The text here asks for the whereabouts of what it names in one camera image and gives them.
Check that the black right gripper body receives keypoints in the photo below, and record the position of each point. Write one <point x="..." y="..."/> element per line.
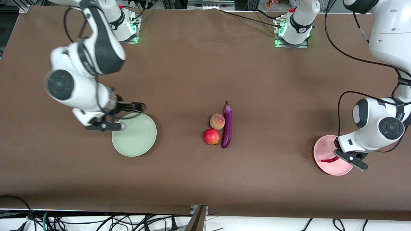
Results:
<point x="125" y="105"/>

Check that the red chili pepper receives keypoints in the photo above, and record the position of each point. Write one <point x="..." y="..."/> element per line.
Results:
<point x="329" y="159"/>

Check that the red pomegranate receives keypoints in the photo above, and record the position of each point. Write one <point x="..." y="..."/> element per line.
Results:
<point x="211" y="137"/>

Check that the peach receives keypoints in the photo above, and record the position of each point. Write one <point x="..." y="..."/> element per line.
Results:
<point x="217" y="122"/>

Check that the purple eggplant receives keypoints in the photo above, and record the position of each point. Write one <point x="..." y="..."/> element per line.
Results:
<point x="227" y="128"/>

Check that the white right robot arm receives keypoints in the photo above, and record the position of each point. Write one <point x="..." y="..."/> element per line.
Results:
<point x="80" y="89"/>

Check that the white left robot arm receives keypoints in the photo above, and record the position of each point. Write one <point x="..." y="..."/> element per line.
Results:
<point x="385" y="32"/>

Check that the pink round plate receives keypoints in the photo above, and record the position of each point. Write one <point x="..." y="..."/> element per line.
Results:
<point x="324" y="147"/>

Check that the pale green round plate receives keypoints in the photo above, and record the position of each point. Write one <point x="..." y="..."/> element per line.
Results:
<point x="138" y="141"/>

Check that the brown table cover cloth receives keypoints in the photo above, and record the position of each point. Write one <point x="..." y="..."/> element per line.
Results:
<point x="192" y="80"/>

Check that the black power plug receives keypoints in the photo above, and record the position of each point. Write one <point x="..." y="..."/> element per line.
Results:
<point x="173" y="224"/>

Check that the aluminium profile beam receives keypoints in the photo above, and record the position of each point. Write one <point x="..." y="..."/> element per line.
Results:
<point x="210" y="4"/>

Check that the orange colourful decoration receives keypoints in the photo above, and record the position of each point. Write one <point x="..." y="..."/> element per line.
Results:
<point x="271" y="3"/>

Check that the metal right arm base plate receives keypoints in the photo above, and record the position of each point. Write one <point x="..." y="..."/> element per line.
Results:
<point x="132" y="40"/>

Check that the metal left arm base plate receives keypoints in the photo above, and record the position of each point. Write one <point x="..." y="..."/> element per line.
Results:
<point x="290" y="45"/>

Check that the aluminium profile post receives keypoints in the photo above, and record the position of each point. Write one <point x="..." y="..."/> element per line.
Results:
<point x="197" y="221"/>

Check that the aluminium corner bracket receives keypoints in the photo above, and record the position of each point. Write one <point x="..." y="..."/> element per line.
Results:
<point x="24" y="8"/>

